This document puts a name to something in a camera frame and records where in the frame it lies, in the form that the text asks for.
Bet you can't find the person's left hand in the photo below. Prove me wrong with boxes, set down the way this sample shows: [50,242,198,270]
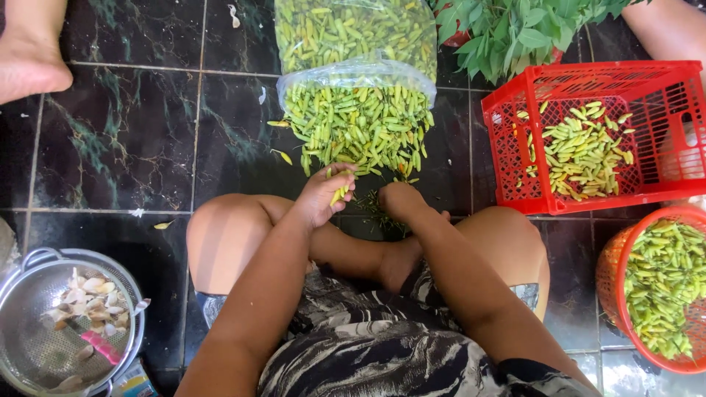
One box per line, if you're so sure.
[294,162,359,230]

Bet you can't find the pile of loose green chilies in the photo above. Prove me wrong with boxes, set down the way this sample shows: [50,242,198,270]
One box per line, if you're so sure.
[281,83,436,180]

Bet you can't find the black white patterned shorts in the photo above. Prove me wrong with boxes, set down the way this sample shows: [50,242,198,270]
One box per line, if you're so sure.
[194,259,602,397]

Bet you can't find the pile of garlic cloves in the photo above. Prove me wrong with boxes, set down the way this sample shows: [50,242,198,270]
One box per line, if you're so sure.
[42,267,152,393]

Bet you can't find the bunch of green leaves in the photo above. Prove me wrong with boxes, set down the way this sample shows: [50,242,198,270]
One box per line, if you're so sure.
[430,0,654,86]

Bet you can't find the person's left leg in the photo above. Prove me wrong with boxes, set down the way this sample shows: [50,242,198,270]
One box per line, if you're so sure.
[186,193,425,296]

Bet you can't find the person's right leg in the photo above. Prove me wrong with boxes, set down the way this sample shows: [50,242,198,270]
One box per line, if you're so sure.
[411,205,551,323]

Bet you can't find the pink handled knife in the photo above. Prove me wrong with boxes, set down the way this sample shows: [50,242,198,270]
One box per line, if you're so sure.
[81,330,123,366]

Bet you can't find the heap of chilies in crate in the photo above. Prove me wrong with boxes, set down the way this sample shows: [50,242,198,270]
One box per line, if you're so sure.
[516,100,637,202]

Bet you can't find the clear plastic bag of chilies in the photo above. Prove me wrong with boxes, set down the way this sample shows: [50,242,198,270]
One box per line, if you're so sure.
[274,0,439,114]

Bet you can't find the person's right hand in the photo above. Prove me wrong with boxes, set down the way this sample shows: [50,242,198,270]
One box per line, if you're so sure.
[378,182,452,223]

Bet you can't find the metal colander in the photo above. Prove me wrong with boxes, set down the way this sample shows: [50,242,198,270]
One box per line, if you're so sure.
[0,247,146,397]

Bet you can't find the orange round plastic basket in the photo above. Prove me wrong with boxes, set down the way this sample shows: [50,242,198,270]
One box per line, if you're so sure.
[595,205,706,375]

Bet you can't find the pile of green chili stems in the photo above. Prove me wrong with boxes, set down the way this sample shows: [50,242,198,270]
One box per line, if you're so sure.
[353,175,411,235]

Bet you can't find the blue yellow packet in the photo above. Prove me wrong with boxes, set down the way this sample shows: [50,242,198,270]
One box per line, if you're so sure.
[110,358,160,397]

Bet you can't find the red plastic crate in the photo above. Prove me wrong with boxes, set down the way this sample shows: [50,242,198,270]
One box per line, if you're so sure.
[481,60,706,216]

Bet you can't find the heap of chilies in basket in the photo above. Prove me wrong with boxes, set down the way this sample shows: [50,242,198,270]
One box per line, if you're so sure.
[623,218,706,362]

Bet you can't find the handful of green chilies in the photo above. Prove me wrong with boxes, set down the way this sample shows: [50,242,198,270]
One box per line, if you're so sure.
[327,168,356,208]

